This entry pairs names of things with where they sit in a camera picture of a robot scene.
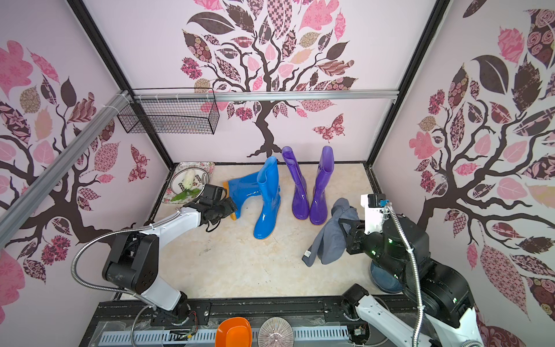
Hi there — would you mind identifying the grey cloth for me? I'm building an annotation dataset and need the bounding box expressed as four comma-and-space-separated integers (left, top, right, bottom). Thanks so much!
302, 198, 359, 267

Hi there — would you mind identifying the blue boot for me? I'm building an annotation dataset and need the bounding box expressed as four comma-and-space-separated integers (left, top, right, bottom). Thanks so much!
223, 172, 261, 221
253, 156, 281, 239

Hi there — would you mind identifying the purple boot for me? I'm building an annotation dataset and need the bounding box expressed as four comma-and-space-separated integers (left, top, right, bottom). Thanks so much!
282, 146, 309, 220
309, 146, 335, 225

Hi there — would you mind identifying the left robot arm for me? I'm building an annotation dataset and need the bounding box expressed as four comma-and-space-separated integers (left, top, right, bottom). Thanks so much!
102, 184, 237, 319

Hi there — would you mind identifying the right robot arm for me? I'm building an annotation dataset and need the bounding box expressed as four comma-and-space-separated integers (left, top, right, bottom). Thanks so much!
339, 215, 483, 346

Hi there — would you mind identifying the floral tray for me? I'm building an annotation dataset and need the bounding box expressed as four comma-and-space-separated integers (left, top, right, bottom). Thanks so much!
163, 162, 215, 205

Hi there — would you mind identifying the patterned plate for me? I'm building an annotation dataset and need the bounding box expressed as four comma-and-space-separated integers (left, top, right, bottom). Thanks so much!
169, 167, 210, 195

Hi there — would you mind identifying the white flower with leaves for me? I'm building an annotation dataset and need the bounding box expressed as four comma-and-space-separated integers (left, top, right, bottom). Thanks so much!
170, 169, 204, 202

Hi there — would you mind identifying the blue ceramic bowl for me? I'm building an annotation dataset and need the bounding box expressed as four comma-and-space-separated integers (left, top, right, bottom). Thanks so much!
369, 262, 403, 294

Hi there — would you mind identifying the right flexible metal conduit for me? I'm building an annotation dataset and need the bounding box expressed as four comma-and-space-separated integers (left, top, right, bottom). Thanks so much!
385, 202, 425, 347

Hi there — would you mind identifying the flexible metal conduit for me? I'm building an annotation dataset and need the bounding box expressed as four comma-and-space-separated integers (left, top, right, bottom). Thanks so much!
385, 202, 425, 347
70, 211, 182, 307

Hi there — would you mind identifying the left flexible metal conduit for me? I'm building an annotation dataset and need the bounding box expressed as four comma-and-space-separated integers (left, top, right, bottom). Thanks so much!
70, 211, 182, 307

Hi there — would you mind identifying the orange plastic bowl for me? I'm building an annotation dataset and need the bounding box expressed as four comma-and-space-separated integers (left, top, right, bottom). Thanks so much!
215, 317, 252, 347

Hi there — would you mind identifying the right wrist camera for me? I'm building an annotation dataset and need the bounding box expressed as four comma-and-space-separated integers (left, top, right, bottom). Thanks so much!
361, 194, 389, 235

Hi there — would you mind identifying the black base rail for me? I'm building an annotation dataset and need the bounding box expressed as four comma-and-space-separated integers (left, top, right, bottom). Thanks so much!
86, 294, 439, 326

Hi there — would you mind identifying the black wire basket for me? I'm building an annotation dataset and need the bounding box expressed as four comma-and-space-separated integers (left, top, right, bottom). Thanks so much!
118, 87, 220, 134

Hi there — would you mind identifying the aluminium rail back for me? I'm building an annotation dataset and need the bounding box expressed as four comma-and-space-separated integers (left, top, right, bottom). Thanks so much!
133, 89, 400, 102

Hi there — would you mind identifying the aluminium rail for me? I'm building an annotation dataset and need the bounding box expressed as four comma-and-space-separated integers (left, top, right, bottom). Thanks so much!
133, 89, 400, 102
1, 91, 132, 247

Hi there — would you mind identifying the white slotted cable duct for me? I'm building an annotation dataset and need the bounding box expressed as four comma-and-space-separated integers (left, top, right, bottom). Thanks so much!
97, 324, 352, 347

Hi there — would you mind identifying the aluminium rail left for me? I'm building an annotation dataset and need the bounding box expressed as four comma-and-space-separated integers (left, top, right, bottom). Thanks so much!
1, 91, 132, 247

